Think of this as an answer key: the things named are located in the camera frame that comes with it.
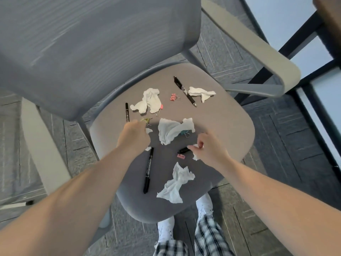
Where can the person's left hand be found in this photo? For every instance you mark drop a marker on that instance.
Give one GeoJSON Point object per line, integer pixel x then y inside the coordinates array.
{"type": "Point", "coordinates": [133, 139]}

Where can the person's right hand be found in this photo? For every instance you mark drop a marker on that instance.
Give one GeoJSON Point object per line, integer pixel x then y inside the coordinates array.
{"type": "Point", "coordinates": [213, 154]}

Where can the person's left fingers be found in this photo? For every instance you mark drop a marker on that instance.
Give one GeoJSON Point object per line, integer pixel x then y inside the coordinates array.
{"type": "Point", "coordinates": [135, 125]}

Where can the person's right thumb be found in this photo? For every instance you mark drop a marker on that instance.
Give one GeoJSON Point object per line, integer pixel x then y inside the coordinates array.
{"type": "Point", "coordinates": [194, 148]}

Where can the small white tissue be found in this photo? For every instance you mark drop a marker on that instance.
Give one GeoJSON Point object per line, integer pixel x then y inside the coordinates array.
{"type": "Point", "coordinates": [195, 157]}
{"type": "Point", "coordinates": [149, 130]}

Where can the person's left forearm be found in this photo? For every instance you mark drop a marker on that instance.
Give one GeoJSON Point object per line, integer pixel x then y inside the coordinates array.
{"type": "Point", "coordinates": [74, 205]}

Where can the person's right forearm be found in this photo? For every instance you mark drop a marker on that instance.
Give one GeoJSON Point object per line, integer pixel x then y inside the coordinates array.
{"type": "Point", "coordinates": [279, 210]}

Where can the black binder clip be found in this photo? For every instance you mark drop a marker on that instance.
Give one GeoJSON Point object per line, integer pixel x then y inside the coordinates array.
{"type": "Point", "coordinates": [183, 150]}

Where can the green binder clip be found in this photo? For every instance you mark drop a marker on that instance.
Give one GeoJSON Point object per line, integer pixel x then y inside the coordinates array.
{"type": "Point", "coordinates": [145, 120]}

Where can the pink binder clip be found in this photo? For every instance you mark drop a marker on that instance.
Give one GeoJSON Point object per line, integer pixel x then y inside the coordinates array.
{"type": "Point", "coordinates": [173, 97]}
{"type": "Point", "coordinates": [160, 106]}
{"type": "Point", "coordinates": [181, 156]}

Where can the black marker pen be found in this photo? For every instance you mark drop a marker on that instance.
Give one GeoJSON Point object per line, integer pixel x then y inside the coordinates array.
{"type": "Point", "coordinates": [148, 170]}
{"type": "Point", "coordinates": [127, 111]}

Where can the teal binder clip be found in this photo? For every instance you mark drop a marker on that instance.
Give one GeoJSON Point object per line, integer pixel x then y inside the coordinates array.
{"type": "Point", "coordinates": [184, 133]}

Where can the white right shoe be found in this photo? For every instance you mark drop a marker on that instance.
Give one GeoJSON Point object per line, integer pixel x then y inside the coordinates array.
{"type": "Point", "coordinates": [204, 203]}

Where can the white shoe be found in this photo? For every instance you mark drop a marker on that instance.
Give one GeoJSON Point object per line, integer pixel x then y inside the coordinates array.
{"type": "Point", "coordinates": [165, 228]}
{"type": "Point", "coordinates": [204, 203]}

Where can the black gel pen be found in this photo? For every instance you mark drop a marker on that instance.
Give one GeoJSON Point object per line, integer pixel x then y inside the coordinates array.
{"type": "Point", "coordinates": [185, 91]}

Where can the grey office chair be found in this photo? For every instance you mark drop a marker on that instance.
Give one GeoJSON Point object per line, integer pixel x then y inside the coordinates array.
{"type": "Point", "coordinates": [106, 50]}

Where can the white left shoe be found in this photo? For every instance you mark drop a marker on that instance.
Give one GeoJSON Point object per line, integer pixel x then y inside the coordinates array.
{"type": "Point", "coordinates": [165, 228]}

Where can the plaid trousers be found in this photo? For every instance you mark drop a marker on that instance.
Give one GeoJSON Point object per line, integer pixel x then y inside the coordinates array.
{"type": "Point", "coordinates": [210, 237]}

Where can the brown wooden table top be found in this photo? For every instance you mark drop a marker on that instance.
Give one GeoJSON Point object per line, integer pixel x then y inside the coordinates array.
{"type": "Point", "coordinates": [329, 23]}

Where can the black table frame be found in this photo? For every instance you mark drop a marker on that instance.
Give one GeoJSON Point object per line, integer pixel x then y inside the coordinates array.
{"type": "Point", "coordinates": [306, 47]}

